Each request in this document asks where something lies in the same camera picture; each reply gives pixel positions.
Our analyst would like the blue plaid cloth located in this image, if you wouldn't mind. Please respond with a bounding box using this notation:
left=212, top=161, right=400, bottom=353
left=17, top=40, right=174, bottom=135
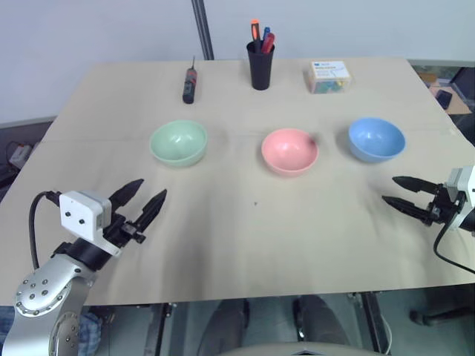
left=78, top=312, right=104, bottom=356

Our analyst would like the black phone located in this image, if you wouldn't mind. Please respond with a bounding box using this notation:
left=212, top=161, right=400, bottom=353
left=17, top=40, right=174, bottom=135
left=436, top=88, right=453, bottom=111

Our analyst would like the white power strip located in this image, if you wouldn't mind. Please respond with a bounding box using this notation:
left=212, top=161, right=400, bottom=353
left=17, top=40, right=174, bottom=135
left=8, top=142, right=36, bottom=166

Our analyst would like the black table frame leg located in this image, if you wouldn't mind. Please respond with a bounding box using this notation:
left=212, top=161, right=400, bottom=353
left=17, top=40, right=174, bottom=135
left=347, top=291, right=391, bottom=356
left=143, top=303, right=176, bottom=356

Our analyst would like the black chair base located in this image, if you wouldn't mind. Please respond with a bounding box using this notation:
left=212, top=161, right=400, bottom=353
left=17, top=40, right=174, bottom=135
left=409, top=304, right=475, bottom=328

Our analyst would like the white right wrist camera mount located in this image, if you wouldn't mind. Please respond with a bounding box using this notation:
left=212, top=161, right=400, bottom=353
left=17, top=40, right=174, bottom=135
left=444, top=166, right=475, bottom=211

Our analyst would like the beige rounded robot torso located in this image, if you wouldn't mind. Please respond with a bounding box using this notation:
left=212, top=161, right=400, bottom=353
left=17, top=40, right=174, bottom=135
left=224, top=338, right=376, bottom=356

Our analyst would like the green bowl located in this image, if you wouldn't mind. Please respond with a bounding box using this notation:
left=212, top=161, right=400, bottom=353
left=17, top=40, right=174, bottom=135
left=148, top=119, right=209, bottom=168

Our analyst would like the grey aluminium post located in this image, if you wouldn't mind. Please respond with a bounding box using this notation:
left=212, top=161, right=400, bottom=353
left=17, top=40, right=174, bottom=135
left=190, top=0, right=216, bottom=61

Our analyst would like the beige table cover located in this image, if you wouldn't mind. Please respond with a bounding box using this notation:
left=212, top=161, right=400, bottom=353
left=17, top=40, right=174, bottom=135
left=0, top=58, right=475, bottom=307

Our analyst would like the black pen cup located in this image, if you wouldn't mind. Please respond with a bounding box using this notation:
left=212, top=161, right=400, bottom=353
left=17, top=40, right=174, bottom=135
left=246, top=40, right=277, bottom=91

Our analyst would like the blue bowl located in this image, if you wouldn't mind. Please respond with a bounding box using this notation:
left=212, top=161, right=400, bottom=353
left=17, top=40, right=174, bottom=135
left=347, top=116, right=407, bottom=165

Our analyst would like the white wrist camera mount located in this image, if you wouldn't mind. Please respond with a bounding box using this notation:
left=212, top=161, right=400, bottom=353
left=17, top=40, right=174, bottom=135
left=59, top=190, right=122, bottom=257
left=444, top=166, right=475, bottom=211

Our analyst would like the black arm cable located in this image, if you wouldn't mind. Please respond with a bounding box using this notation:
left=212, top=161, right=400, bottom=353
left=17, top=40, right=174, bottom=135
left=29, top=190, right=62, bottom=271
left=433, top=194, right=475, bottom=276

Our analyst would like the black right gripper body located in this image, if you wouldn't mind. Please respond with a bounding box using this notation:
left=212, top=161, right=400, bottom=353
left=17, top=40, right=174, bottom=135
left=422, top=183, right=465, bottom=228

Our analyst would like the red bowl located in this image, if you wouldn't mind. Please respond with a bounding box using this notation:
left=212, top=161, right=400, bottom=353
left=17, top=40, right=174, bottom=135
left=261, top=128, right=321, bottom=178

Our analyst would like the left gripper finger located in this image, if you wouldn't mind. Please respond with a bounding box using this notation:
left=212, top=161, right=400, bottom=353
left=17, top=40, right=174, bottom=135
left=133, top=188, right=168, bottom=239
left=109, top=178, right=145, bottom=216

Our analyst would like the clear box of pushpins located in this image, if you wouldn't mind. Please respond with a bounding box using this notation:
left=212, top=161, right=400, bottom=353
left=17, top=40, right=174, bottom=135
left=306, top=59, right=354, bottom=95

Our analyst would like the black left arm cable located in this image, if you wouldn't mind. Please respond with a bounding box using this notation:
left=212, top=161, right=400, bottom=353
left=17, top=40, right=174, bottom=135
left=29, top=190, right=62, bottom=271

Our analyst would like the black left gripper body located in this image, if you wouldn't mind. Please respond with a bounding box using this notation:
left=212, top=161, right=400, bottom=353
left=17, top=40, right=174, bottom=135
left=102, top=213, right=146, bottom=250

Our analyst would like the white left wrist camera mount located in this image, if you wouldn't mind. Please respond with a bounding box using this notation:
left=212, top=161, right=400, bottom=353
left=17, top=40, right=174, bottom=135
left=59, top=190, right=122, bottom=257

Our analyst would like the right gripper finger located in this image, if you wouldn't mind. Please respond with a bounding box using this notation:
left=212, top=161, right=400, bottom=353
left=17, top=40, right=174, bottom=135
left=392, top=176, right=445, bottom=194
left=381, top=195, right=434, bottom=225

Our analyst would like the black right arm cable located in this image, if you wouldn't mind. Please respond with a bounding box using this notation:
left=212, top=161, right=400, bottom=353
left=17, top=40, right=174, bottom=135
left=433, top=194, right=475, bottom=276

